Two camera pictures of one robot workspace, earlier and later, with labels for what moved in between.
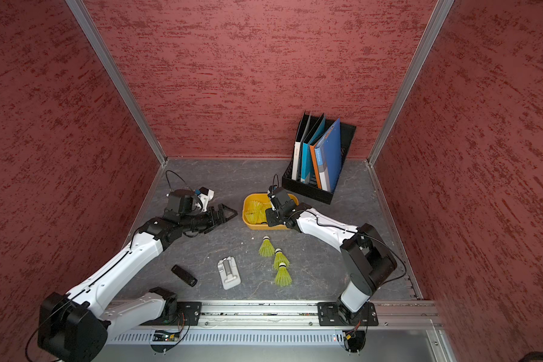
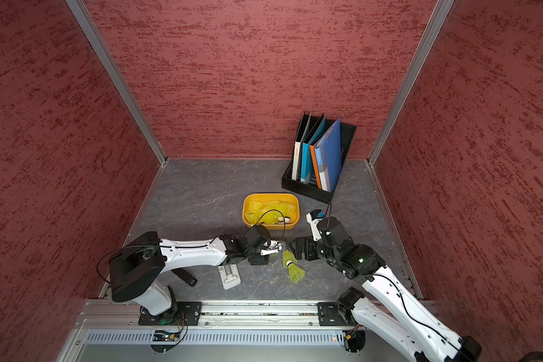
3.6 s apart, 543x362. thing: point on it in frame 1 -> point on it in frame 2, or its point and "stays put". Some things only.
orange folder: (317, 173) stays put
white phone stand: (229, 273) stays put
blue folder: (329, 157) stays put
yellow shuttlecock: (280, 258) -> (288, 258)
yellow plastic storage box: (254, 209) stays put
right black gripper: (272, 222) -> (308, 240)
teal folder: (308, 147) stays put
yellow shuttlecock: (283, 277) -> (296, 273)
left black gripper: (213, 219) -> (259, 259)
